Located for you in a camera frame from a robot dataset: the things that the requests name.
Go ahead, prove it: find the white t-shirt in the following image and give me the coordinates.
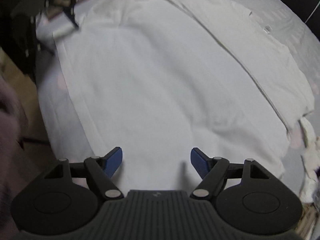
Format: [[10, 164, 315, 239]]
[[55, 0, 315, 192]]

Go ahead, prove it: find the pink fluffy rug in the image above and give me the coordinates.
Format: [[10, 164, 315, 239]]
[[1, 77, 28, 239]]

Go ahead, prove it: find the cream white garment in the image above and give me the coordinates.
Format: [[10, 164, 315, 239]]
[[299, 117, 319, 203]]

